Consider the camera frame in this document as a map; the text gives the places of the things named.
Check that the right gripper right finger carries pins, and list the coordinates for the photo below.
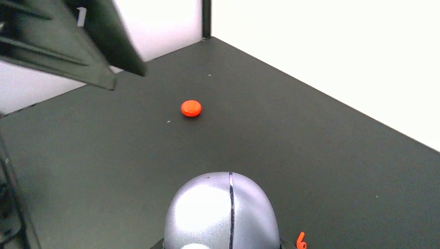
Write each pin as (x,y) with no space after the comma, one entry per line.
(80,40)

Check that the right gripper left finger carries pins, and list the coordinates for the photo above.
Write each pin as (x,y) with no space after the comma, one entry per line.
(17,229)

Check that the lavender earbud charging case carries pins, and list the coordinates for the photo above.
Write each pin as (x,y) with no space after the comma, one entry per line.
(221,210)

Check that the orange round case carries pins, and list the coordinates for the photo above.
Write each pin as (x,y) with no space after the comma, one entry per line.
(191,108)

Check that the orange earbud lower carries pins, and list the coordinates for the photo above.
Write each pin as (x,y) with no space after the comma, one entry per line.
(300,243)

